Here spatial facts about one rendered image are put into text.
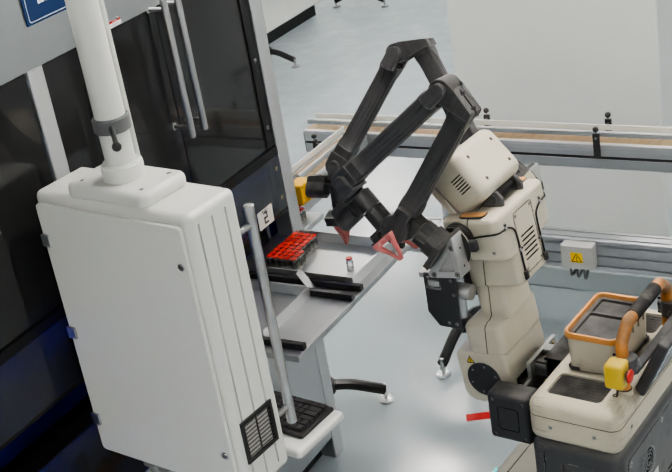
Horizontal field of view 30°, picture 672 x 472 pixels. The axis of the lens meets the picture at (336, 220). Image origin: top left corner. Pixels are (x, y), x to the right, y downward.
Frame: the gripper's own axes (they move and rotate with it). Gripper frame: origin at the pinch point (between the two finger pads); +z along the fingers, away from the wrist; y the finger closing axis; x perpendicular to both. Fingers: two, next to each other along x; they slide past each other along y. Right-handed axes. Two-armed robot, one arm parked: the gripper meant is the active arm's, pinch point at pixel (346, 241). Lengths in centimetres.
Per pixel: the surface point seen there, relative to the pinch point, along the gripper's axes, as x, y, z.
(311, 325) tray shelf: 33.3, 3.5, 10.1
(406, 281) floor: -155, 24, 98
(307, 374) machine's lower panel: -16, 26, 59
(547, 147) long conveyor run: -82, -52, 5
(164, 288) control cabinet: 99, 13, -38
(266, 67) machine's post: -25, 26, -48
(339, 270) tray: 0.6, 3.4, 9.7
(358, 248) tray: -13.9, 0.9, 9.6
